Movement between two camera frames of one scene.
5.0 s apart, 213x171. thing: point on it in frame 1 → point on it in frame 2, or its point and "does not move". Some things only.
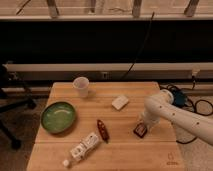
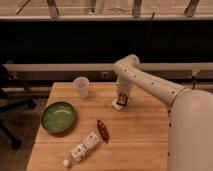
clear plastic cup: [82, 86] does not move
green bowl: [58, 117] does not move
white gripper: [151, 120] → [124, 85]
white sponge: [120, 102] does not move
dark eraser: [140, 130] → [122, 99]
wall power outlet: [104, 75] does not move
